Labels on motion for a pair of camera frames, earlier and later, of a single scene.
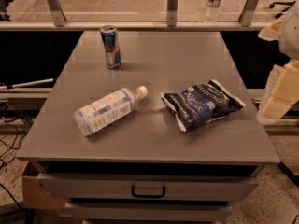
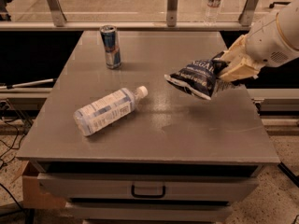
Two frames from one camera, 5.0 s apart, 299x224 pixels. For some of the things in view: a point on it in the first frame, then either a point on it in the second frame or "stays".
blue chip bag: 201,104 → 198,76
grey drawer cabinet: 142,168 stays
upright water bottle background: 214,4 stays
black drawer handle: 148,196 stays
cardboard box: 32,197 stays
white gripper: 291,36 → 267,43
